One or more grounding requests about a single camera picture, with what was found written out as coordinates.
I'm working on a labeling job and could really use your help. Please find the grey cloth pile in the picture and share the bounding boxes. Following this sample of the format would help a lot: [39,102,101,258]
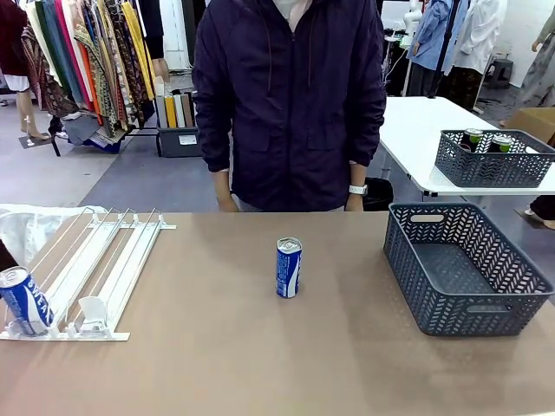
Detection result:
[62,113,127,153]

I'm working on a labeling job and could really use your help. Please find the grey plastic woven basket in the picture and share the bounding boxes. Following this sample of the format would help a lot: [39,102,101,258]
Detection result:
[434,128,555,189]
[382,201,555,337]

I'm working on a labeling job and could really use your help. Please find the dark patterned skirt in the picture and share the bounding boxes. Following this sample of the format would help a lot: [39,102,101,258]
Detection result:
[446,67,483,109]

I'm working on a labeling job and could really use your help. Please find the maroon mannequin garment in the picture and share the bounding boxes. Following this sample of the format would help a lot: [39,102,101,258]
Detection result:
[0,0,30,78]

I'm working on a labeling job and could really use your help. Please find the black garment stand pole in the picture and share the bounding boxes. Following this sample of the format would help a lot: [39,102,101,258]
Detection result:
[433,0,461,99]

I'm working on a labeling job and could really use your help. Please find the grey mannequin dress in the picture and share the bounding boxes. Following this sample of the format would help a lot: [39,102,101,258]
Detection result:
[518,21,555,109]

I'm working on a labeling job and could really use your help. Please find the blue Pocari Sweat can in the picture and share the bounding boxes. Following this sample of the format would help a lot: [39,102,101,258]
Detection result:
[0,266,56,337]
[276,237,304,300]

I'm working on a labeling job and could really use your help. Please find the mannequin legs on stand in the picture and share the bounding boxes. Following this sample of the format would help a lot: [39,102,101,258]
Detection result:
[16,84,52,147]

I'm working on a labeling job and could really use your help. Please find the white folding table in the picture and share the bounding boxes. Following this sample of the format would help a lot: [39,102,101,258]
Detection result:
[379,95,555,197]

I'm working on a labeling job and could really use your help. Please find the white dispenser pusher paddle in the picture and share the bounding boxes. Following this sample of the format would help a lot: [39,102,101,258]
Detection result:
[77,296,108,331]

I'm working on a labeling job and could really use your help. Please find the grey plastic stool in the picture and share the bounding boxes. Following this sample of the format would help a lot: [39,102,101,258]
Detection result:
[489,58,515,90]

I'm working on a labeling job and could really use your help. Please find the pale pink undershirt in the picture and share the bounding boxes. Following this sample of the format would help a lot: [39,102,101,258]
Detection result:
[272,0,311,32]

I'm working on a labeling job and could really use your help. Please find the person's left forearm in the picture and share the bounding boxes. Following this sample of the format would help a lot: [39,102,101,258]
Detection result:
[349,161,368,187]

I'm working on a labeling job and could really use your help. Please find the orange hanging garment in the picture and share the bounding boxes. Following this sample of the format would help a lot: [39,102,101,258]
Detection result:
[77,51,101,125]

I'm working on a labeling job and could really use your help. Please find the brown upright board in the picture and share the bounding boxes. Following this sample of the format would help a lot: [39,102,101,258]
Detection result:
[180,92,195,128]

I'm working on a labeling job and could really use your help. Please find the teal hanging garment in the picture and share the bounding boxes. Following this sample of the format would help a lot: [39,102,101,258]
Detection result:
[36,0,86,105]

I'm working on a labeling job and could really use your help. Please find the yellow hanging garment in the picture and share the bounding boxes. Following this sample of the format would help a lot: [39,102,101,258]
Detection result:
[121,0,156,101]

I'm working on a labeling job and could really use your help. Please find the person's right hand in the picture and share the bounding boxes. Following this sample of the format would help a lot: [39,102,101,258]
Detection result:
[216,192,240,214]

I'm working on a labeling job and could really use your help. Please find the brown cardboard box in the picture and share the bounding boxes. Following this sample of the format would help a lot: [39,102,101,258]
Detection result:
[506,107,555,146]

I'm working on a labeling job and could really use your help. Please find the bystander foot with shoe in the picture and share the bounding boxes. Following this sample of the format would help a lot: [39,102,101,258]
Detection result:
[525,194,555,230]

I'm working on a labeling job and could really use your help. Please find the grey plastic storage bin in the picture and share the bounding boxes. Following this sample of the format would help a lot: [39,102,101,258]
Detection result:
[155,125,204,159]

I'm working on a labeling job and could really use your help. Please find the person's right forearm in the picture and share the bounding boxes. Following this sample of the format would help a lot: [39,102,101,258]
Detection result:
[213,169,232,197]

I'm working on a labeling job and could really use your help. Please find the grey trousers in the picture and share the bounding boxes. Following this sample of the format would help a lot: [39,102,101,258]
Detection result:
[233,195,348,213]

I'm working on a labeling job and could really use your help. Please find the patterned hanging garments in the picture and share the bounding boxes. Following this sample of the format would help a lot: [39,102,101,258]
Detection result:
[73,0,147,131]

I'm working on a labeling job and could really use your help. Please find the person in navy jacket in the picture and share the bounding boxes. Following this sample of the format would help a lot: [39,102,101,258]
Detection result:
[192,0,388,212]

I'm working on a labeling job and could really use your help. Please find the white wire can dispenser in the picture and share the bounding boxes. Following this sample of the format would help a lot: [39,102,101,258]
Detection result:
[0,205,179,343]

